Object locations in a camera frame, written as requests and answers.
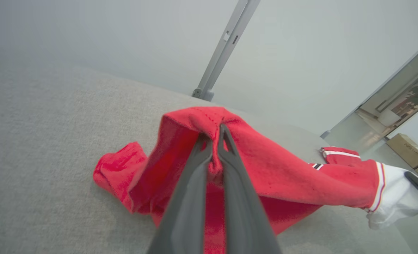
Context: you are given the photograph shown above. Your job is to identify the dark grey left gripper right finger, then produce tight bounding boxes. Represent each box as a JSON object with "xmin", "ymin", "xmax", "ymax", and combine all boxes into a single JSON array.
[{"xmin": 218, "ymin": 124, "xmax": 282, "ymax": 254}]

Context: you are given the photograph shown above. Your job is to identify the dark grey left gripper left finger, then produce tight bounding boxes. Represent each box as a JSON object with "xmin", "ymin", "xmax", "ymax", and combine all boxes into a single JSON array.
[{"xmin": 147, "ymin": 133, "xmax": 213, "ymax": 254}]

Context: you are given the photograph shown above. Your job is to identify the red jersey with white sleeves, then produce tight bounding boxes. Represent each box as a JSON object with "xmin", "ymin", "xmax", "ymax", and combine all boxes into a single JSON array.
[{"xmin": 93, "ymin": 106, "xmax": 418, "ymax": 254}]

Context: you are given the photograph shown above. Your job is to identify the printed cardboard box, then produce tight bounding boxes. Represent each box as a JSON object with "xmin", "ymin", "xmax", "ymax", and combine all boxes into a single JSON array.
[{"xmin": 386, "ymin": 133, "xmax": 418, "ymax": 169}]

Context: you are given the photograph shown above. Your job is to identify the grey fabric sofa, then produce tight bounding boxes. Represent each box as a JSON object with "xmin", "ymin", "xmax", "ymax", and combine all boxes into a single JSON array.
[{"xmin": 0, "ymin": 46, "xmax": 418, "ymax": 254}]

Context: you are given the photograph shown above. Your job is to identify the grey cylinder post fitting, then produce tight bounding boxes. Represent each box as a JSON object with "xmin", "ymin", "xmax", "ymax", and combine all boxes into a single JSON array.
[{"xmin": 191, "ymin": 88, "xmax": 215, "ymax": 102}]

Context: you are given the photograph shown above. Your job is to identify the grey metal door frame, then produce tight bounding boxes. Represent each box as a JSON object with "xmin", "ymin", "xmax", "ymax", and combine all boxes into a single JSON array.
[{"xmin": 320, "ymin": 35, "xmax": 418, "ymax": 139}]

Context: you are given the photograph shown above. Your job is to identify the grey metal partition post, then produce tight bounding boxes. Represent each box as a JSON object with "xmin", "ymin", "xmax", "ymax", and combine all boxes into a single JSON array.
[{"xmin": 194, "ymin": 0, "xmax": 260, "ymax": 96}]

